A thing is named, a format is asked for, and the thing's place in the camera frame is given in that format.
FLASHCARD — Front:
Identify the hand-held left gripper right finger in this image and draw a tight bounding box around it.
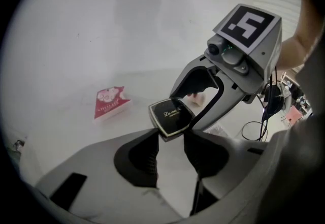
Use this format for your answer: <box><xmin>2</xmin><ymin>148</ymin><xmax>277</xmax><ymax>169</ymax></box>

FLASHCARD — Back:
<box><xmin>183</xmin><ymin>131</ymin><xmax>266</xmax><ymax>216</ymax></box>

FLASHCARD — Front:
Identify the small cream round object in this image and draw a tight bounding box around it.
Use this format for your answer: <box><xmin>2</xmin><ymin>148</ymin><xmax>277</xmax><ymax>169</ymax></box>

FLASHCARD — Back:
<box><xmin>187</xmin><ymin>92</ymin><xmax>206</xmax><ymax>106</ymax></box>

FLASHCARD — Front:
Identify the small black square box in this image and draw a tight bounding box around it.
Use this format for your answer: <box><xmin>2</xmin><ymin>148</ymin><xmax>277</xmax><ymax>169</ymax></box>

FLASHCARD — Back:
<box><xmin>148</xmin><ymin>98</ymin><xmax>196</xmax><ymax>142</ymax></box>

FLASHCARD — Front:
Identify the person's right forearm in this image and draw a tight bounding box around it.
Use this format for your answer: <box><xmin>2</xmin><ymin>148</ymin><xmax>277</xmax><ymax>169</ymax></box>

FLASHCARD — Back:
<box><xmin>275</xmin><ymin>0</ymin><xmax>325</xmax><ymax>71</ymax></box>

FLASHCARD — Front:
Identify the clear patterned small packet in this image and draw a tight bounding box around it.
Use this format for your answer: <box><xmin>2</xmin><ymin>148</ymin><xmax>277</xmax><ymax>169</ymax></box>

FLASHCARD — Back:
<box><xmin>203</xmin><ymin>123</ymin><xmax>231</xmax><ymax>138</ymax></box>

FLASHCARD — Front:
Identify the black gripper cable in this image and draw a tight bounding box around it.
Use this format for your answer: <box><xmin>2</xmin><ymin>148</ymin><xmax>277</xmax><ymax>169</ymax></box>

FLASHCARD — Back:
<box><xmin>241</xmin><ymin>65</ymin><xmax>286</xmax><ymax>142</ymax></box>

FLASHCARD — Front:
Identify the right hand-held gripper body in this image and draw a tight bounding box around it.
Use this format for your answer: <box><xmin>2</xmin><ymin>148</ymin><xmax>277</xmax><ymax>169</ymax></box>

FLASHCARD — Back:
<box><xmin>204</xmin><ymin>4</ymin><xmax>282</xmax><ymax>104</ymax></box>

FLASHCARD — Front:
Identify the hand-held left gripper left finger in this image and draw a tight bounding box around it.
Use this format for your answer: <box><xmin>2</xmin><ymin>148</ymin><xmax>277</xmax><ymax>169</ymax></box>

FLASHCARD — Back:
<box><xmin>35</xmin><ymin>128</ymin><xmax>183</xmax><ymax>221</ymax></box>

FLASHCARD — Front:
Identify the red snack packet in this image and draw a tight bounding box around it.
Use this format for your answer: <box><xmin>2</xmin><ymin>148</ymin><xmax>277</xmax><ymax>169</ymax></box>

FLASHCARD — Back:
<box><xmin>93</xmin><ymin>85</ymin><xmax>133</xmax><ymax>123</ymax></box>

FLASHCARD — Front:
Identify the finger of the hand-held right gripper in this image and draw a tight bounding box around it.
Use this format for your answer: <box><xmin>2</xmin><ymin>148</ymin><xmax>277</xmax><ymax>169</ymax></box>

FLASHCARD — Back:
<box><xmin>191</xmin><ymin>70</ymin><xmax>249</xmax><ymax>133</ymax></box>
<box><xmin>169</xmin><ymin>55</ymin><xmax>219</xmax><ymax>99</ymax></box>

